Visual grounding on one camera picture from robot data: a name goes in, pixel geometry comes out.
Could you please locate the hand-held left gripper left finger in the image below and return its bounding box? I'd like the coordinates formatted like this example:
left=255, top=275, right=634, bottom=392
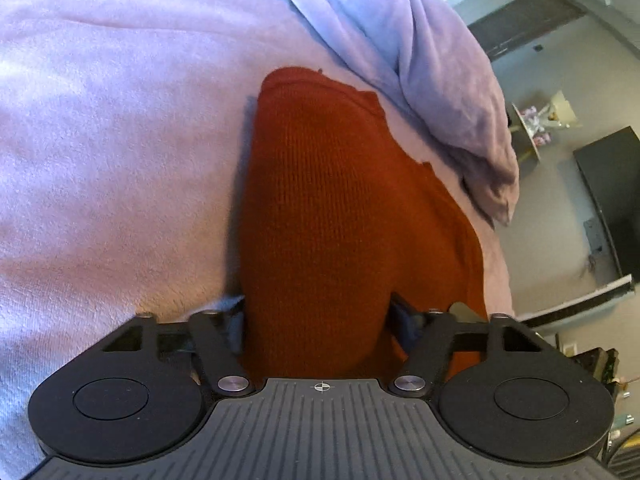
left=100, top=296, right=251, bottom=396

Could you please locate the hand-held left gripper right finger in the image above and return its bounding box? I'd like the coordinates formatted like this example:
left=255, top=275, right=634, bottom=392
left=390, top=292, right=546, bottom=398

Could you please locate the red knitted sweater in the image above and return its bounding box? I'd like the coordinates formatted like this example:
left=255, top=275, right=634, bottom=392
left=235, top=66, right=488, bottom=380

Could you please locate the low television bench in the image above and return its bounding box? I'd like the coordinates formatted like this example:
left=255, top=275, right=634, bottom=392
left=517, top=275, right=636, bottom=333

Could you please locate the round side table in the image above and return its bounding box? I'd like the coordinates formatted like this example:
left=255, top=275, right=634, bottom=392
left=510, top=102, right=545, bottom=177

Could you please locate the lilac bed sheet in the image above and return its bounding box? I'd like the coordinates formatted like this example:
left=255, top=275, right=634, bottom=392
left=0, top=0, right=512, bottom=480

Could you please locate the black television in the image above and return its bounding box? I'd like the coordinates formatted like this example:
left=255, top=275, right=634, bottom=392
left=572, top=126, right=640, bottom=281

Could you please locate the lilac fleece blanket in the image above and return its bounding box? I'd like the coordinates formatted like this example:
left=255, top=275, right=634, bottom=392
left=237, top=0, right=521, bottom=228

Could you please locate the flower bouquet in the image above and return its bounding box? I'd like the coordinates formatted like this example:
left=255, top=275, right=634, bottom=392
left=517, top=91, right=583, bottom=147

